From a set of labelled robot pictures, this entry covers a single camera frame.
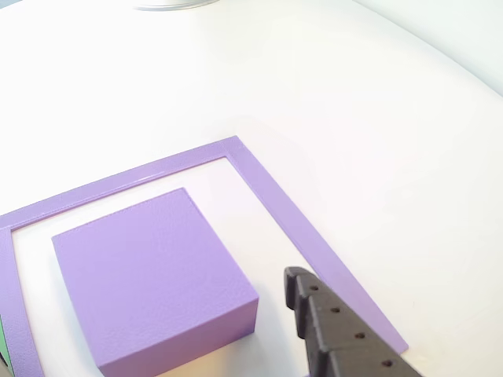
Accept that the purple block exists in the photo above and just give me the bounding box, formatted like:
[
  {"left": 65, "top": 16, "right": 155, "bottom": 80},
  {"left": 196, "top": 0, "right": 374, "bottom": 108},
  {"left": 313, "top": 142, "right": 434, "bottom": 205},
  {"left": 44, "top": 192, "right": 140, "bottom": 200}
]
[{"left": 50, "top": 187, "right": 260, "bottom": 377}]

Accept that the green square frame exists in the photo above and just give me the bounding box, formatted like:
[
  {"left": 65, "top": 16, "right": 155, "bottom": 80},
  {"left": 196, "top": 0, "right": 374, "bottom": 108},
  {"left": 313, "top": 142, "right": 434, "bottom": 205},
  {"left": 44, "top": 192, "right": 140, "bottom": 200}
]
[{"left": 0, "top": 313, "right": 12, "bottom": 368}]

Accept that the purple square frame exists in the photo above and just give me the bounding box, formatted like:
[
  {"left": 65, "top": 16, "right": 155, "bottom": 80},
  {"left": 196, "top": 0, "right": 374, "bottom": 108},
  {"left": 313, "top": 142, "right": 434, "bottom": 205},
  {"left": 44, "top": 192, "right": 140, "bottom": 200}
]
[{"left": 0, "top": 135, "right": 409, "bottom": 377}]

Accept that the round silver cable grommet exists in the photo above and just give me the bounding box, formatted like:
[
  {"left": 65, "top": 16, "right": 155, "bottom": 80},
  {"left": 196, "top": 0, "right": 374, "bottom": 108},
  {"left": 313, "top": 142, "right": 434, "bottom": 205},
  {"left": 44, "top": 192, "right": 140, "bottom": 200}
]
[{"left": 132, "top": 0, "right": 221, "bottom": 12}]

